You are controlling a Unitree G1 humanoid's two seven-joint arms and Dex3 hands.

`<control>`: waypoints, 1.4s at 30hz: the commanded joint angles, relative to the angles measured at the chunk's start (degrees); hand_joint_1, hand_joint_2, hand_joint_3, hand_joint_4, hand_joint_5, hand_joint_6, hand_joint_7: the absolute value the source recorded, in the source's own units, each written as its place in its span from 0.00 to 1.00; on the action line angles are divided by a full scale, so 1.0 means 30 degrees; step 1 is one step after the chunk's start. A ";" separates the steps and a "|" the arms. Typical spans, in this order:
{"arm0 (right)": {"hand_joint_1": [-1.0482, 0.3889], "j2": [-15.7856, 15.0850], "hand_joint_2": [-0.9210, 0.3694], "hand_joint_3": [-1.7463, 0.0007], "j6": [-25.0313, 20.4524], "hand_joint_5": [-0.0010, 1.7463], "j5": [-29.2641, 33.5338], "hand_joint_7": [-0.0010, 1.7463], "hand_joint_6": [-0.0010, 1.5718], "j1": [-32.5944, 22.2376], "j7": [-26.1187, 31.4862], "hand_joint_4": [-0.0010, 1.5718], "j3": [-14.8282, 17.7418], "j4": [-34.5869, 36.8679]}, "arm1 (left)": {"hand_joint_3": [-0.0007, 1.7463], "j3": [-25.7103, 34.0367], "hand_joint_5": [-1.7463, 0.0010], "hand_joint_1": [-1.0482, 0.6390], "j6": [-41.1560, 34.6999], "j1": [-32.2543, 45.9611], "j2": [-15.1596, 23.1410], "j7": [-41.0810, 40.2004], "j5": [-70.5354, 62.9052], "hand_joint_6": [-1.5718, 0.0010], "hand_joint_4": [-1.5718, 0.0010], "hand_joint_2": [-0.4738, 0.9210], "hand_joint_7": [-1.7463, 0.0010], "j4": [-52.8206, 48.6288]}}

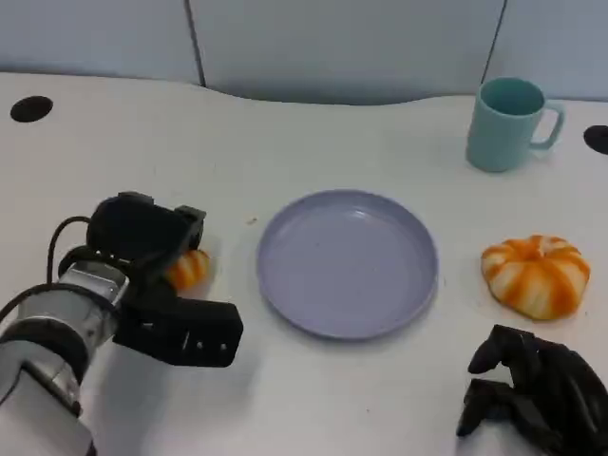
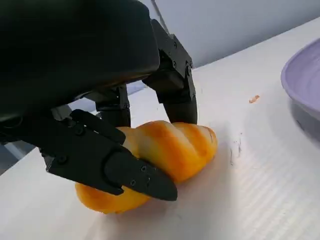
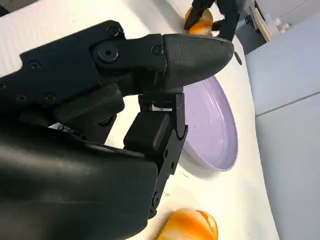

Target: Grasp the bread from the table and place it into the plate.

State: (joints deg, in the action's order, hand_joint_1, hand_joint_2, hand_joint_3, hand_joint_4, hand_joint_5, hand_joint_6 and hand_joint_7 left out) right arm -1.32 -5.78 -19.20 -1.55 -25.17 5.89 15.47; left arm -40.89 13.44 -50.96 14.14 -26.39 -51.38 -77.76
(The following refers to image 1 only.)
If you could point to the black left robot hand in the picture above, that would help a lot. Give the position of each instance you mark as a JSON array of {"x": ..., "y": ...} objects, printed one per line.
[{"x": 138, "y": 228}]

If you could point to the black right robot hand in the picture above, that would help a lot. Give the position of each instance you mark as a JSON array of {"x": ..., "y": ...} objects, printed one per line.
[{"x": 560, "y": 394}]

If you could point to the orange white toy bread roll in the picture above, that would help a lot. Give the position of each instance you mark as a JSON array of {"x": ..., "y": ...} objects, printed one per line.
[
  {"x": 187, "y": 271},
  {"x": 537, "y": 278}
]

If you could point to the lilac plate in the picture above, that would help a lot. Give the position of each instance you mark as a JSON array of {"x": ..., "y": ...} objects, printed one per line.
[{"x": 347, "y": 263}]

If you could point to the pale green mug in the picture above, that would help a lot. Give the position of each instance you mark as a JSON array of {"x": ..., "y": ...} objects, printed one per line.
[{"x": 496, "y": 135}]

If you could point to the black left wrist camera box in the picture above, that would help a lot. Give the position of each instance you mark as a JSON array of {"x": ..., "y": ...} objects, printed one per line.
[{"x": 190, "y": 328}]

